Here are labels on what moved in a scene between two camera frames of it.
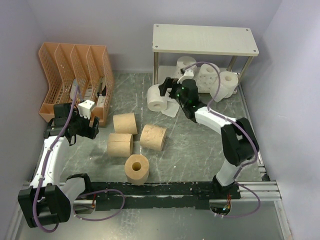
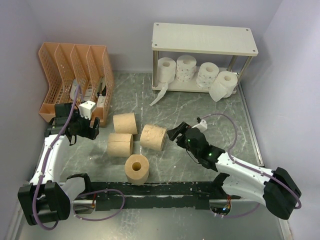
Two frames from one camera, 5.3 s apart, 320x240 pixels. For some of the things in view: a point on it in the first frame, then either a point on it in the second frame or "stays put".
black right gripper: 169,83 → 173,133
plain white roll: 156,102 → 166,67
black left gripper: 88,131 stays put
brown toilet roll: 136,169 stays put
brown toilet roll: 120,145 stays put
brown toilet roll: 153,137 stays put
